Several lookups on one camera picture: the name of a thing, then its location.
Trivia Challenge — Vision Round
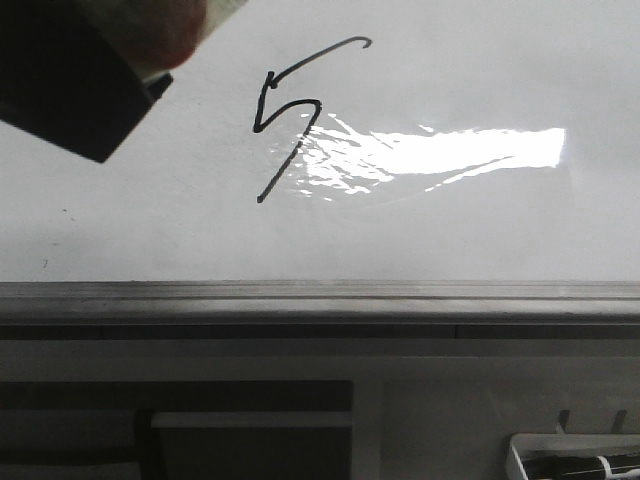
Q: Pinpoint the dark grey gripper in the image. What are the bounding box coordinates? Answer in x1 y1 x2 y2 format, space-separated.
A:
1 1 173 163

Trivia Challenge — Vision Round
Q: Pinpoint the white whiteboard marker with tape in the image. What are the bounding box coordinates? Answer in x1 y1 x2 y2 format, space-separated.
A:
78 0 246 77

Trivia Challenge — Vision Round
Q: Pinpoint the white whiteboard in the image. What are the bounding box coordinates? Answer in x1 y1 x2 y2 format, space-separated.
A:
1 1 639 338

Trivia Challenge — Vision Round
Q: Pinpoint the dark cabinet panel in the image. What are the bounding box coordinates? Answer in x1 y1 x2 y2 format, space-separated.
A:
1 380 353 479

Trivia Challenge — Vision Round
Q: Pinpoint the white wire marker tray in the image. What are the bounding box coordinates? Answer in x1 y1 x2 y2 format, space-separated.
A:
505 433 639 479

